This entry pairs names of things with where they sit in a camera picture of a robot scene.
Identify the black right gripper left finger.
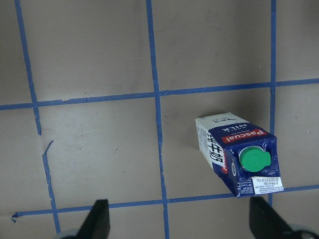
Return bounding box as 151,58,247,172
75,199,110,239

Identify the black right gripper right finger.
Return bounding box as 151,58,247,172
249,197,298,239

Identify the blue white milk carton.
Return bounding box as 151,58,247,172
195,113,284,198

